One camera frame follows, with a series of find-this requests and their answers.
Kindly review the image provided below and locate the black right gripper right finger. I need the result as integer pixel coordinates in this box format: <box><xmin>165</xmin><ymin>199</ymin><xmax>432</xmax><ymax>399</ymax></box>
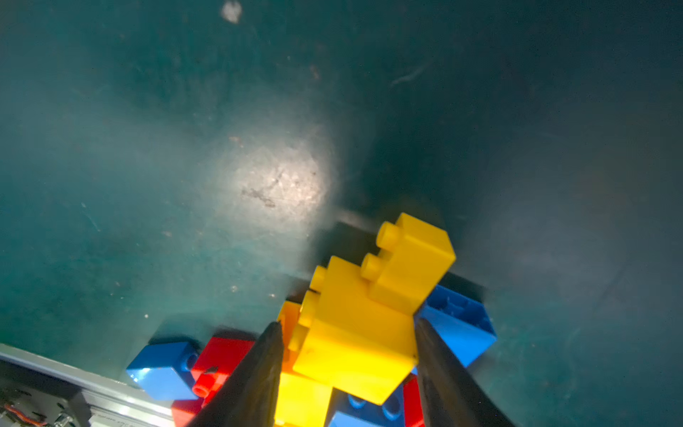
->
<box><xmin>415</xmin><ymin>318</ymin><xmax>513</xmax><ymax>427</ymax></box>

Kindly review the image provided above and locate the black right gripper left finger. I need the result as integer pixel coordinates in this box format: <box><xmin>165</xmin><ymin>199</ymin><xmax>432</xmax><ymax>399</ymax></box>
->
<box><xmin>190</xmin><ymin>321</ymin><xmax>284</xmax><ymax>427</ymax></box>

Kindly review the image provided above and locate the red lego right brick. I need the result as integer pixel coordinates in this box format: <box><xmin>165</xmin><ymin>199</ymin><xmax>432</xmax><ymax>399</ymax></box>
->
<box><xmin>403</xmin><ymin>374</ymin><xmax>425</xmax><ymax>427</ymax></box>

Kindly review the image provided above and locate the red lego long lower brick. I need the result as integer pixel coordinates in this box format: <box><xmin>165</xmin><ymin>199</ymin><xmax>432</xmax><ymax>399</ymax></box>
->
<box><xmin>191</xmin><ymin>337</ymin><xmax>254</xmax><ymax>407</ymax></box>

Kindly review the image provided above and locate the red lego bottom brick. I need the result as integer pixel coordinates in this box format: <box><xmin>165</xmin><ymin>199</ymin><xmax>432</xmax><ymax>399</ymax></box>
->
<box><xmin>171</xmin><ymin>399</ymin><xmax>204</xmax><ymax>427</ymax></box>

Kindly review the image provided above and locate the blue lego middle brick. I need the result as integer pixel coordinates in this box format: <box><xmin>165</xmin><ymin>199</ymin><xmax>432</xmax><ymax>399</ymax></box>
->
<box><xmin>414</xmin><ymin>285</ymin><xmax>497</xmax><ymax>368</ymax></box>

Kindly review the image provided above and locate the blue lego bottom brick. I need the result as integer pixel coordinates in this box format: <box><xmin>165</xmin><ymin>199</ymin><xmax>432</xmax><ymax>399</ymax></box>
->
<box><xmin>126</xmin><ymin>342</ymin><xmax>198</xmax><ymax>401</ymax></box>

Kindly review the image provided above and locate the blue lego underside brick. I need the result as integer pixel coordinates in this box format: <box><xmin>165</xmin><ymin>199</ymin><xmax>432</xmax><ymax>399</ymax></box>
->
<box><xmin>325</xmin><ymin>385</ymin><xmax>406</xmax><ymax>427</ymax></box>

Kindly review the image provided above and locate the yellow lego long brick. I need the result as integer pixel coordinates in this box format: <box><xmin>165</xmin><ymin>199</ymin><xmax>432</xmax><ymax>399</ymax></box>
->
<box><xmin>288</xmin><ymin>256</ymin><xmax>417</xmax><ymax>405</ymax></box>

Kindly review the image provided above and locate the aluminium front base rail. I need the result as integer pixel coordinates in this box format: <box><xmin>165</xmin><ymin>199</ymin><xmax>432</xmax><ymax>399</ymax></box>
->
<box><xmin>1</xmin><ymin>344</ymin><xmax>174</xmax><ymax>426</ymax></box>

